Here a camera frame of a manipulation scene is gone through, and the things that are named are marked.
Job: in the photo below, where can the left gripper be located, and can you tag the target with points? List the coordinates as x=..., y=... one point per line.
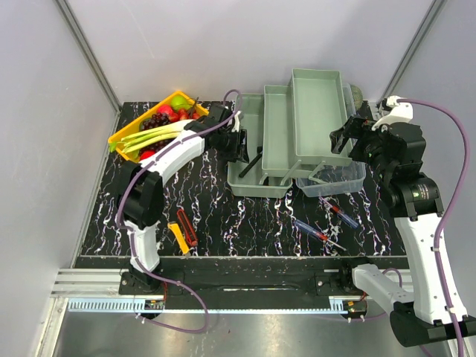
x=242, y=139

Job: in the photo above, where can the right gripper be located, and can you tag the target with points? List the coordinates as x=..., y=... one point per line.
x=355, y=128

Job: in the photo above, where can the steel claw hammer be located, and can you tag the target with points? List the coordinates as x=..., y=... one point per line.
x=252, y=163

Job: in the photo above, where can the clear green tool box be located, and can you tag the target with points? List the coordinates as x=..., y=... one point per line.
x=292, y=124

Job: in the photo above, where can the blue red screwdriver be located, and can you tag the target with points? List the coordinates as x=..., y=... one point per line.
x=342, y=215
x=315, y=233

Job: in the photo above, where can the red utility knife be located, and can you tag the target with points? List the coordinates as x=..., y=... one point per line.
x=189, y=232

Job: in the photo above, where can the yellow utility knife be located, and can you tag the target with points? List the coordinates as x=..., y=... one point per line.
x=179, y=237

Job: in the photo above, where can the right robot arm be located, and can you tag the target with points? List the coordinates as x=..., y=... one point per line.
x=433, y=311

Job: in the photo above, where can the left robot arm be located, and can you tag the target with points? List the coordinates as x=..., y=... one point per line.
x=141, y=189

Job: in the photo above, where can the green melon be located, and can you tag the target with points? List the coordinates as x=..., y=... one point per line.
x=357, y=96

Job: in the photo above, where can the yellow plastic bin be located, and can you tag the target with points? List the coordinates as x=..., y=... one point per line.
x=134, y=126

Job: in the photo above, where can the green apple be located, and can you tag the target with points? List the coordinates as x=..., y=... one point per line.
x=179, y=102

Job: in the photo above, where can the dark grape bunch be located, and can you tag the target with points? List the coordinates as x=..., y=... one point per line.
x=157, y=146

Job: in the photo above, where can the red apple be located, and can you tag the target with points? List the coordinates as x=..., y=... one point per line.
x=165, y=110

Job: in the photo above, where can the purple grape bunch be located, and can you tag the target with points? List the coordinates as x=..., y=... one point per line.
x=155, y=121

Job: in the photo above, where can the red tomato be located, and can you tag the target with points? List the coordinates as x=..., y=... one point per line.
x=146, y=154

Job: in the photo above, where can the celery stalk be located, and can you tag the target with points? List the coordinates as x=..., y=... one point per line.
x=139, y=140

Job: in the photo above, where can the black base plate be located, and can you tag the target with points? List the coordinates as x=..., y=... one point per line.
x=249, y=284

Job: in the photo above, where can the aluminium frame rail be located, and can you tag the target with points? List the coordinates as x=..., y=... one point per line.
x=113, y=290

